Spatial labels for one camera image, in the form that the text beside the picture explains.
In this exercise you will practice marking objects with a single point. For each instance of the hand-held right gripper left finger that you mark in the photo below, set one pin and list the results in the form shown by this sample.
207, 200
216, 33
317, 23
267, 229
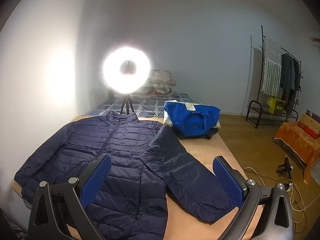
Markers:
96, 180

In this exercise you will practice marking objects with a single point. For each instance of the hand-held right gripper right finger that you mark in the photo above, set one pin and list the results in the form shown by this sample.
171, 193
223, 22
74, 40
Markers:
227, 182

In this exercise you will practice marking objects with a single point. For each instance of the navy puffer jacket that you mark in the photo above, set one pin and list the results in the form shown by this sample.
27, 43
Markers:
125, 155

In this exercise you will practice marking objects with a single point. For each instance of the black metal clothes rack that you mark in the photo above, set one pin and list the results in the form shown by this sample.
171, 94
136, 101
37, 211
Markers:
262, 37

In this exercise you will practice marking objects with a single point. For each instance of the black folded garment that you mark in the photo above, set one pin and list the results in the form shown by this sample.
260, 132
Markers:
197, 135

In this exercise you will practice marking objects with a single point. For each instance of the black handheld tool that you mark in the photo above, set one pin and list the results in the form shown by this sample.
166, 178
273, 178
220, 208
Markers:
285, 166

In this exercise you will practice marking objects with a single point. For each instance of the white power strip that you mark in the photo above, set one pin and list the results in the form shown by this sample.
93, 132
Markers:
289, 186

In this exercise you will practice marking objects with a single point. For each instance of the blue folded garment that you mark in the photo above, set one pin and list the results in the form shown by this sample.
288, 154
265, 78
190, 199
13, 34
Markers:
190, 117

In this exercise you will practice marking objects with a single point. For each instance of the black tripod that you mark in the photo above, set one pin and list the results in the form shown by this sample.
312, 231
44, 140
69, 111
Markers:
126, 103

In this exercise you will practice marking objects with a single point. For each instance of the yellow box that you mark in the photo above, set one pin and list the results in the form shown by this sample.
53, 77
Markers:
276, 104

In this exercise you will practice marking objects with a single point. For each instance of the red box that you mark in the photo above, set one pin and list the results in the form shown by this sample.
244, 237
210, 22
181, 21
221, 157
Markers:
308, 130

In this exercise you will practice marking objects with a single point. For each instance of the dark patterned box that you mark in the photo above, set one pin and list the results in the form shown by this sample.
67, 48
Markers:
313, 116

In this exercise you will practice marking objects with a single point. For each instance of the dark hanging garment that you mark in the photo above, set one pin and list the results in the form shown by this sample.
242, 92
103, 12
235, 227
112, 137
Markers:
296, 92

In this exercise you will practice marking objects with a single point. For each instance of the white leaning board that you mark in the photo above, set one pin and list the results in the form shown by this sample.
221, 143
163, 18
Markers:
251, 67

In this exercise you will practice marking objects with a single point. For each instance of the floral bedding pile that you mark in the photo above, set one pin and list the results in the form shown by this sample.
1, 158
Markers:
160, 80

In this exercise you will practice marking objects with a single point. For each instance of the striped towel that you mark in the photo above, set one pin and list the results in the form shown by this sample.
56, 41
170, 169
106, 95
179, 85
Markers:
271, 70

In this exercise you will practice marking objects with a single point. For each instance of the grey hanging jacket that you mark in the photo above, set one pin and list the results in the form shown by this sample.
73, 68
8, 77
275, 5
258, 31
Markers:
286, 75

